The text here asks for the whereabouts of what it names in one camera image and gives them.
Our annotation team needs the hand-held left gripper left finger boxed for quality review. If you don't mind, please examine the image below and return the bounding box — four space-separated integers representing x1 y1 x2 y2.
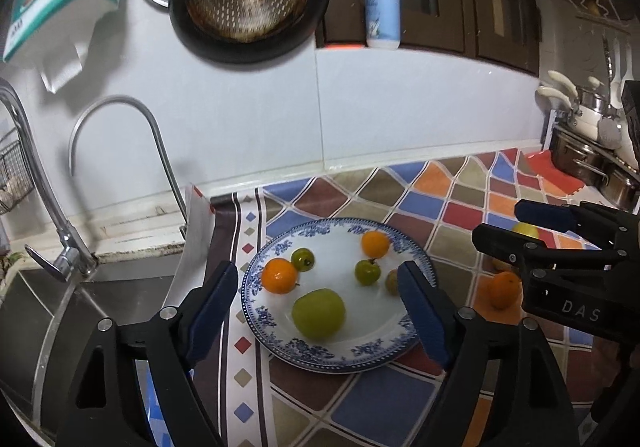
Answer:
56 261 239 447

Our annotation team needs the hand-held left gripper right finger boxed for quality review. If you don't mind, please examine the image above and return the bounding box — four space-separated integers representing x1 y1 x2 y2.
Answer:
396 261 586 447

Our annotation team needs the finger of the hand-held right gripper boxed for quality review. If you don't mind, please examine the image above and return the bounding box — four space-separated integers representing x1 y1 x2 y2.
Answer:
514 199 640 248
471 223 616 278

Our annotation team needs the orange mandarin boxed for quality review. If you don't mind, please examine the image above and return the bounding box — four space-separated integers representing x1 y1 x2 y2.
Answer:
361 231 392 259
261 258 299 295
488 271 522 311

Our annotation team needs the small green tomato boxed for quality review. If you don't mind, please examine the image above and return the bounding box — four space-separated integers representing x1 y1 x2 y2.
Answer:
291 248 316 272
355 259 382 286

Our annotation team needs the green apple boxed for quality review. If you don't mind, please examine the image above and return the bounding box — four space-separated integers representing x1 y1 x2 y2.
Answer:
291 288 347 341

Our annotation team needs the blue rimmed white plate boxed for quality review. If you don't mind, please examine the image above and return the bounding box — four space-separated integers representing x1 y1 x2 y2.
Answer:
241 217 437 374

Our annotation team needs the orange patterned woven mat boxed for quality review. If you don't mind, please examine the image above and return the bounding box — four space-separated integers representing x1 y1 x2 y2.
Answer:
525 149 586 198

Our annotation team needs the stainless steel pot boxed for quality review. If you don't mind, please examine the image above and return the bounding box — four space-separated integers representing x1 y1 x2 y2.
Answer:
550 129 608 185
600 162 640 210

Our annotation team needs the colourful diamond pattern tablecloth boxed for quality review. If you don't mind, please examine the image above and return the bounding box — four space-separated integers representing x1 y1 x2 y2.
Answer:
145 147 640 447

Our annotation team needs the steel saucepan with lid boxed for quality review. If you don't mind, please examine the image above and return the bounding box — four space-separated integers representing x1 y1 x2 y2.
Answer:
575 77 611 114

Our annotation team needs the white plastic ladle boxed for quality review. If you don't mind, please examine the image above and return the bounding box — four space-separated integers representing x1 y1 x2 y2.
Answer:
609 39 623 108
620 37 635 85

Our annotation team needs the thin gooseneck water tap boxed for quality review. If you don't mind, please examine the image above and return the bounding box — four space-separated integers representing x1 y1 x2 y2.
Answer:
68 96 188 238

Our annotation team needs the stainless steel sink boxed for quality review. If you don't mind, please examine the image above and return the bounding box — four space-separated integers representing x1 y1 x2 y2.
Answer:
0 262 191 443

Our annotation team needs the chrome kitchen faucet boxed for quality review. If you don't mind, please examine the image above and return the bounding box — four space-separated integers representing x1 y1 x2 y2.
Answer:
0 79 98 283

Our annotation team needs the black frying pan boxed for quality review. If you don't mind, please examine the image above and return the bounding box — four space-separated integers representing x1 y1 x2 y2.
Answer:
167 0 331 65

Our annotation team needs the white blue soap pump bottle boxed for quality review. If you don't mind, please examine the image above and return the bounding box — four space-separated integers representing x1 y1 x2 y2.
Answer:
364 0 402 50

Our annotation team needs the cream pot handle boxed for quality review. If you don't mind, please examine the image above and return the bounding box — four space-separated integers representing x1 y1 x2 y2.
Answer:
546 70 578 100
536 86 576 115

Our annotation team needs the white wire wall rack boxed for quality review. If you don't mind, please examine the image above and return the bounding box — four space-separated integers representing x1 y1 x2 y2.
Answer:
557 0 636 30

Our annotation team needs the black wire sink caddy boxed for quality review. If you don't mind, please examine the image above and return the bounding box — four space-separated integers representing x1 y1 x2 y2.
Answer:
0 129 26 215

